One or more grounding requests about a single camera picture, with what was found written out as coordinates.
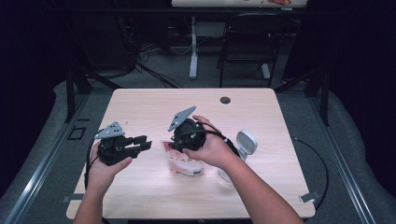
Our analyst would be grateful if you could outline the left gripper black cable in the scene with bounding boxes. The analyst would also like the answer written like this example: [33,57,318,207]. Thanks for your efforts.
[83,129,106,190]

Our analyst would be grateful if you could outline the short white desk foot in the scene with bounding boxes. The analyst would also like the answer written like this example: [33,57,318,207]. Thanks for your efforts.
[261,63,272,80]

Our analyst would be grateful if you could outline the red and clear spout pouch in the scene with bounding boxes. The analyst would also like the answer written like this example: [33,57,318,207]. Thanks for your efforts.
[160,140,205,178]

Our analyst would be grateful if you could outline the black metal stand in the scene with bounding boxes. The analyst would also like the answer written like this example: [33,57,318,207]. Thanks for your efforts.
[64,62,123,124]
[274,66,332,127]

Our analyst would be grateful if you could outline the white flip-lid container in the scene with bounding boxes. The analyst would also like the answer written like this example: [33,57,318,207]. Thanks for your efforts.
[217,129,259,183]

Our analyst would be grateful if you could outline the bundle of floor cables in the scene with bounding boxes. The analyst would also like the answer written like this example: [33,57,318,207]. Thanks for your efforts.
[117,15,184,90]

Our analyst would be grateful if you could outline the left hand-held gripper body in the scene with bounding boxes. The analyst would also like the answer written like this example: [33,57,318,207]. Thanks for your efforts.
[93,120,138,167]

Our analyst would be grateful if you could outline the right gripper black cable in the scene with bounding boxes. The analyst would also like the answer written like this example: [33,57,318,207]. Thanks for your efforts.
[178,120,331,217]

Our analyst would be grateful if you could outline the person's left hand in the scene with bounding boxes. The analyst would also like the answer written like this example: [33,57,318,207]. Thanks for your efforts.
[85,142,134,196]

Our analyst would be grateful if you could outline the grey tape strip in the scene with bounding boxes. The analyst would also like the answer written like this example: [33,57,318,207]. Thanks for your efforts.
[299,189,322,204]
[61,193,85,204]

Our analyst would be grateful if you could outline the pale background desk top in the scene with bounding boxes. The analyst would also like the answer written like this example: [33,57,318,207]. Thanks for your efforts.
[171,0,308,8]

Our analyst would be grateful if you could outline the black folding chair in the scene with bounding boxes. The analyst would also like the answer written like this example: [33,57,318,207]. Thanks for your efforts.
[217,12,295,89]

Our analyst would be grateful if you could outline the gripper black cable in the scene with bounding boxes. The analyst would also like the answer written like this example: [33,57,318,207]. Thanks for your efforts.
[83,129,106,190]
[178,120,331,217]

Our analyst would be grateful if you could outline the person's right hand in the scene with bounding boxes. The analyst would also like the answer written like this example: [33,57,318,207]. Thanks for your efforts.
[182,115,248,171]

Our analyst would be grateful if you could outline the aluminium floor rail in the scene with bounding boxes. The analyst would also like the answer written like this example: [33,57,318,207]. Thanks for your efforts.
[306,92,378,224]
[3,92,92,224]

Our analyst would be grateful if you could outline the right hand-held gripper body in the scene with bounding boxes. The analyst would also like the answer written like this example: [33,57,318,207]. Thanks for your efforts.
[167,105,207,153]

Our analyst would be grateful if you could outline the long white desk leg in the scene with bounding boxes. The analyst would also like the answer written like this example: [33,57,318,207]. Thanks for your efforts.
[189,16,200,80]

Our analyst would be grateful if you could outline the black square floor outlet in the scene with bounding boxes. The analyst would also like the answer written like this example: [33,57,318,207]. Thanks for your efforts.
[67,125,88,141]

